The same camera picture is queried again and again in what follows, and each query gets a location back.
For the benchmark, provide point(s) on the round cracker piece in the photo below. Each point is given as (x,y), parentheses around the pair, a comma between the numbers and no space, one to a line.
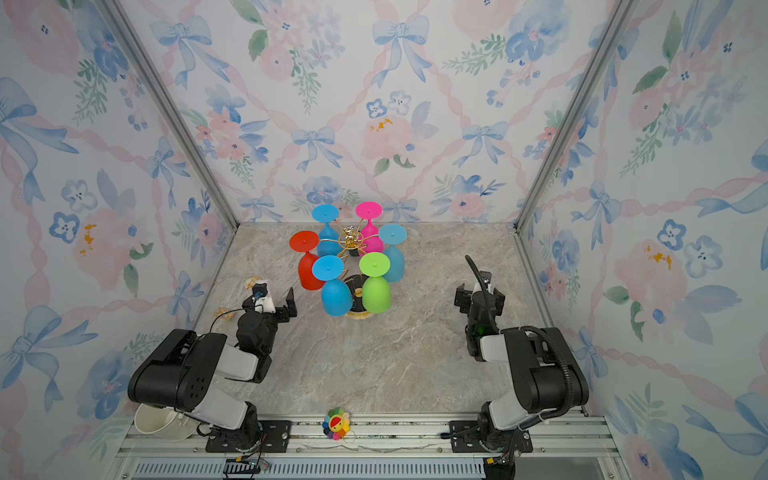
(251,282)

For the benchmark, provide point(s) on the green wine glass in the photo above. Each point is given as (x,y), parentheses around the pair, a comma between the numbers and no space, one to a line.
(376,292)

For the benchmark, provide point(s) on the blue wine glass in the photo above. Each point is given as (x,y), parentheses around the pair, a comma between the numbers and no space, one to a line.
(336,296)
(329,238)

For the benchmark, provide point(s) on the pink wine glass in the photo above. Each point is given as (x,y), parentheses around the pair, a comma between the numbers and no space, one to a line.
(370,211)

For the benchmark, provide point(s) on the rainbow flower toy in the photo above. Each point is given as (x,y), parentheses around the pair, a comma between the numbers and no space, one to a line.
(336,424)

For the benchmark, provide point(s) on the red wine glass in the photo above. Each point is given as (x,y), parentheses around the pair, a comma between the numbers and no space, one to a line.
(305,242)

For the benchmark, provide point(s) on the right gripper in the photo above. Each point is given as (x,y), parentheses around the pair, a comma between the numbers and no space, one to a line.
(477,301)

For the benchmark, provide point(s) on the back blue wine glass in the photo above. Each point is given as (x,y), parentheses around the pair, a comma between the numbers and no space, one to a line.
(329,238)

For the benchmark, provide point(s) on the aluminium mounting rail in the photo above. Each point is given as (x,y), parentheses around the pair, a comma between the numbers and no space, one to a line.
(385,446)

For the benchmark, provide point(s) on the white paper cup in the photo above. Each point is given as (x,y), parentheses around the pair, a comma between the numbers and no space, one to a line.
(164,423)

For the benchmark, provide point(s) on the front blue wine glass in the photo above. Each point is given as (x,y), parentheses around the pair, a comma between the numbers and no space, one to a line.
(336,296)

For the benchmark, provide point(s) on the left frame post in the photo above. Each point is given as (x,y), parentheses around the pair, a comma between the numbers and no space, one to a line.
(118,20)

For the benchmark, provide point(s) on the gold wire glass rack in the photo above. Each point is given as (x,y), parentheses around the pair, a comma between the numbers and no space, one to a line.
(354,243)

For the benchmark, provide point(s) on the frame post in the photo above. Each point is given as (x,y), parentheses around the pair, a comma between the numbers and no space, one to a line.
(608,41)
(118,20)

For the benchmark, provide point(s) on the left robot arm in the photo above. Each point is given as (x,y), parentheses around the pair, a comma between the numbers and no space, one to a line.
(179,373)

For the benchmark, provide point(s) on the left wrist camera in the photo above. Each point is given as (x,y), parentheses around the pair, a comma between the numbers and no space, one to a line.
(262,298)

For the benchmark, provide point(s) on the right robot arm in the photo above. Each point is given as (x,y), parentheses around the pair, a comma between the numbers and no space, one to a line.
(547,381)

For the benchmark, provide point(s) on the teal wine glass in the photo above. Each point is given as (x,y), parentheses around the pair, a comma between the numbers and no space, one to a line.
(394,235)

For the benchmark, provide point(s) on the right frame post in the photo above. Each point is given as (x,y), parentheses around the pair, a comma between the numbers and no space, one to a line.
(608,41)

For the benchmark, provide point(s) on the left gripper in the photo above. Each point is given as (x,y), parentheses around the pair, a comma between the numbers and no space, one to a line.
(279,310)

